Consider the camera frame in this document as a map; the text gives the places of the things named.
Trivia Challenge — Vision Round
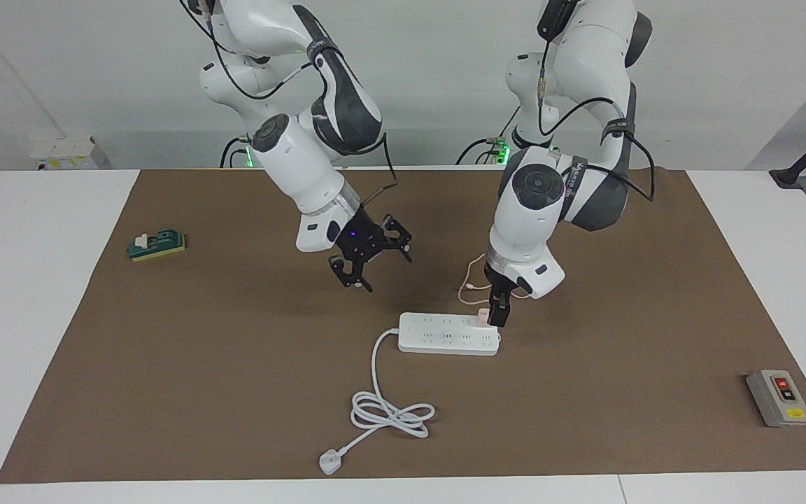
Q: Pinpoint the white power strip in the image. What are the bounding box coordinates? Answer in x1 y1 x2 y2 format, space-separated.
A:
398 312 502 356

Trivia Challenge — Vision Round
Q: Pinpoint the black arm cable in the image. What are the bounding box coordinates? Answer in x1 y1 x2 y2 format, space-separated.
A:
536 21 656 204
179 0 400 211

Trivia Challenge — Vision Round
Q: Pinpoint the white box with yellow labels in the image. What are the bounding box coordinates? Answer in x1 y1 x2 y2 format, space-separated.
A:
31 136 99 171

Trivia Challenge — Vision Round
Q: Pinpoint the black left base cable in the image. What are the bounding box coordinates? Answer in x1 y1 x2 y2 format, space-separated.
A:
455 105 516 166

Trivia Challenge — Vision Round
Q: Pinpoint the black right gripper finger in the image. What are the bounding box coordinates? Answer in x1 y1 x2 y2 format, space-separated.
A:
382 216 414 261
328 255 374 293

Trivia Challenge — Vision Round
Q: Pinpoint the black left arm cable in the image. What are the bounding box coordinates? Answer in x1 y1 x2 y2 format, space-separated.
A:
536 21 656 204

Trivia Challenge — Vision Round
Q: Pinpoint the pink charging cable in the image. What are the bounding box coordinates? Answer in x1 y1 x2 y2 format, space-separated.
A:
459 252 537 306

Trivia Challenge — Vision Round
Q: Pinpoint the grey on/off switch box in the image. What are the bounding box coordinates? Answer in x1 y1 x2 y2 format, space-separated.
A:
746 369 806 428

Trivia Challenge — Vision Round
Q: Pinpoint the brown table mat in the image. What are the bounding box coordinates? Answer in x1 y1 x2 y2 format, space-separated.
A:
0 167 806 485

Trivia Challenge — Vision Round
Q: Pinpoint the green knife switch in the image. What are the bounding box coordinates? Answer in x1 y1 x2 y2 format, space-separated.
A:
127 229 187 263

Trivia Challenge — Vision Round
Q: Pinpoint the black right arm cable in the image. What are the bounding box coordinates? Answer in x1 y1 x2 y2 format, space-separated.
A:
179 0 400 211

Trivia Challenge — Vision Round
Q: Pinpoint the white power cord with plug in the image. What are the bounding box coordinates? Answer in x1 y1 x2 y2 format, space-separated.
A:
319 329 436 477

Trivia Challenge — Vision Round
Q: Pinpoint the black base cable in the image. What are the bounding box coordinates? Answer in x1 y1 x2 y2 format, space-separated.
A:
219 136 248 169
455 105 516 166

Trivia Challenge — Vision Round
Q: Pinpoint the black right base cable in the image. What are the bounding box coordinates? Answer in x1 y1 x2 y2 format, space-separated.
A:
219 136 248 169

